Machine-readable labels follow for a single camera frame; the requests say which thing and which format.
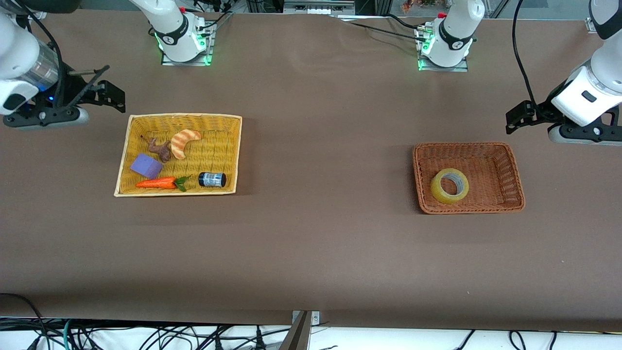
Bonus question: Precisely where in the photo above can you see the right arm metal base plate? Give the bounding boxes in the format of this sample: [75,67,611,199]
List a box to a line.
[160,19,215,67]

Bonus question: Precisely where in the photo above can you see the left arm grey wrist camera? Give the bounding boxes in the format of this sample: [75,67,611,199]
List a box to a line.
[548,123,622,147]

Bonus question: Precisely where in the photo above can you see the purple block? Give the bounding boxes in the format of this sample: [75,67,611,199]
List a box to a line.
[130,153,164,180]

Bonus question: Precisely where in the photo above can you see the aluminium frame profile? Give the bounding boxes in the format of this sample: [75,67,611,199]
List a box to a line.
[283,0,356,15]

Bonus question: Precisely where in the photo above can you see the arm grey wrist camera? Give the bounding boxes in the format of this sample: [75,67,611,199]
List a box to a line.
[548,123,622,147]
[2,107,90,131]

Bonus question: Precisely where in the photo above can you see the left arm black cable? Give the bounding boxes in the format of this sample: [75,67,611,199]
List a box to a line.
[511,0,552,115]

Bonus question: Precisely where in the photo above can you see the black cable on table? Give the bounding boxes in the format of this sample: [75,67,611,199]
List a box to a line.
[347,21,428,42]
[197,10,234,32]
[386,14,431,31]

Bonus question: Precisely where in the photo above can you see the toy croissant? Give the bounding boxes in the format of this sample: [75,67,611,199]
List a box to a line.
[171,130,203,160]

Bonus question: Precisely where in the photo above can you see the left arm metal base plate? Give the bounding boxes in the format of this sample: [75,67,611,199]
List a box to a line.
[417,27,470,73]

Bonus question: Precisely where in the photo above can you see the clear yellowish tape roll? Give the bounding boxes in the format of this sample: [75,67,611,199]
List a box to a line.
[431,168,470,205]

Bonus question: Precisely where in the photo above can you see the brown bar below table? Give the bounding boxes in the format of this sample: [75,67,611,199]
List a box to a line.
[278,311,312,350]

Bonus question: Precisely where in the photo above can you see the yellow wicker basket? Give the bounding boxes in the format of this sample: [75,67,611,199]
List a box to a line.
[113,113,243,198]

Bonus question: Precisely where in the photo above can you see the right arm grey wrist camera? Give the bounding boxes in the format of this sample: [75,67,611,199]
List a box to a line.
[2,107,90,131]

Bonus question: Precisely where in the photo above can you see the brown wicker basket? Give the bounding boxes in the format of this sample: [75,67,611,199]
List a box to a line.
[413,141,526,215]

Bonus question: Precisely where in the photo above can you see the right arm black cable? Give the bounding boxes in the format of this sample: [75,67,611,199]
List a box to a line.
[17,2,111,107]

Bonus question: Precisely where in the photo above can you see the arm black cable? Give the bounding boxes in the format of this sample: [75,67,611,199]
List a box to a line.
[17,2,111,107]
[511,0,552,115]

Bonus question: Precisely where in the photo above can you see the orange toy carrot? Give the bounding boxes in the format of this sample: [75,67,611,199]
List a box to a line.
[135,175,191,193]

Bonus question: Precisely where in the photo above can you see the brown toy animal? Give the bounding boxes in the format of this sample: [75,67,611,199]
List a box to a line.
[140,135,172,163]

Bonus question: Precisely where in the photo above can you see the small black jar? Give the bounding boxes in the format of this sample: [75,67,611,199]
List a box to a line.
[198,172,227,188]

